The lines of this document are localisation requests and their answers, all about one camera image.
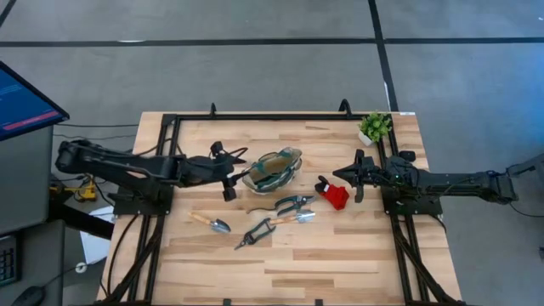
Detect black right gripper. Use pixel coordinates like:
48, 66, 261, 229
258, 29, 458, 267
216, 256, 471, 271
332, 149, 386, 204

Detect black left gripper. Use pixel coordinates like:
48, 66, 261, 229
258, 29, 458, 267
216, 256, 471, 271
182, 141, 253, 202

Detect red and black gardening glove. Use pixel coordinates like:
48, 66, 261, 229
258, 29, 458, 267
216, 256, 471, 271
314, 175, 350, 212

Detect cream green canvas gardening bag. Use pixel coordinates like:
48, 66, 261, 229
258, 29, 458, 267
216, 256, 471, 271
241, 146, 303, 196

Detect pointed steel trowel wooden handle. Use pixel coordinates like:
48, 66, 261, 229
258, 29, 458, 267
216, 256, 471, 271
188, 211, 232, 234

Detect green-handled pruner with cord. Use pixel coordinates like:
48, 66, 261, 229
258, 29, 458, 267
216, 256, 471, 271
246, 194, 318, 217

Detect green-handled garden shears with latch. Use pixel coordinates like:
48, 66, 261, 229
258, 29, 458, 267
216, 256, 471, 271
234, 217, 277, 251

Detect green plant in white pot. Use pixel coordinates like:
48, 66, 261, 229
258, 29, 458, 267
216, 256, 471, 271
357, 110, 393, 148

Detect white paper sheet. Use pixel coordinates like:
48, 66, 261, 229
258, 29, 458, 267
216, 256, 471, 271
79, 206, 116, 265

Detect grey stand leg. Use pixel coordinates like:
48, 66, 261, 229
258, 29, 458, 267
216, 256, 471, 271
505, 153, 544, 179

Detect computer monitor with blue screen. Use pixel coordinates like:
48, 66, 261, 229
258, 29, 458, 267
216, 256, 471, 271
0, 60, 71, 142

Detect black computer mouse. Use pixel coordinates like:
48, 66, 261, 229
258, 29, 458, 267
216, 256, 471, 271
10, 285, 47, 306

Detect black keyboard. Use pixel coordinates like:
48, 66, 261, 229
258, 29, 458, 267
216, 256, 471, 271
0, 233, 20, 288

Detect black aluminium table frame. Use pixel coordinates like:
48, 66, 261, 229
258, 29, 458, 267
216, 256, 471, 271
101, 99, 464, 306

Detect yellow cable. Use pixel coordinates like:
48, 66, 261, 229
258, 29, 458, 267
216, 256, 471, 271
63, 177, 98, 203

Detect black floor cable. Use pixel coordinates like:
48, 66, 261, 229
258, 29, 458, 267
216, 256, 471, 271
53, 133, 137, 141

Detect thin black looped cable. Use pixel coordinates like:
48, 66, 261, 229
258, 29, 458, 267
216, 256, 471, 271
508, 202, 544, 218

